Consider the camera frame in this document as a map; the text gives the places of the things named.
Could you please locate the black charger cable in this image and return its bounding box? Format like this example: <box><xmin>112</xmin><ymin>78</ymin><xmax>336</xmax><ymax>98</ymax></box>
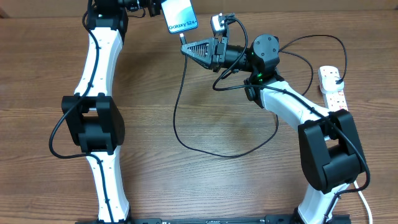
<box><xmin>172</xmin><ymin>33</ymin><xmax>348</xmax><ymax>159</ymax></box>

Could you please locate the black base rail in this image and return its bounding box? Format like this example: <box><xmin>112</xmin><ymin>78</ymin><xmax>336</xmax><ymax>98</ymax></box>
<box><xmin>75</xmin><ymin>215</ymin><xmax>351</xmax><ymax>224</ymax></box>

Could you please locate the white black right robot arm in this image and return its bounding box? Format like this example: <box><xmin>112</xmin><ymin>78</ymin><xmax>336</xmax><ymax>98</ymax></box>
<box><xmin>180</xmin><ymin>34</ymin><xmax>370</xmax><ymax>223</ymax></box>

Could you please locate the blue Galaxy smartphone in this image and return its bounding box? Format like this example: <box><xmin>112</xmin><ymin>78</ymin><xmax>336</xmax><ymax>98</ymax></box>
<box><xmin>161</xmin><ymin>0</ymin><xmax>198</xmax><ymax>34</ymax></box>

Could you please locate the white power strip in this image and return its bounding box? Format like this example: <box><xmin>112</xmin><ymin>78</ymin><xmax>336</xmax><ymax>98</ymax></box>
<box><xmin>318</xmin><ymin>65</ymin><xmax>348</xmax><ymax>111</ymax></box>

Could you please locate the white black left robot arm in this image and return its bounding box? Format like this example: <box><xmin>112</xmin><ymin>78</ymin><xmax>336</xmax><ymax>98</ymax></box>
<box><xmin>56</xmin><ymin>0</ymin><xmax>162</xmax><ymax>223</ymax></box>

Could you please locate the white charger plug adapter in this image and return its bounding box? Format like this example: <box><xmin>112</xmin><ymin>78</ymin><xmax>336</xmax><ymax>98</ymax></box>
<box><xmin>320</xmin><ymin>75</ymin><xmax>345</xmax><ymax>94</ymax></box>

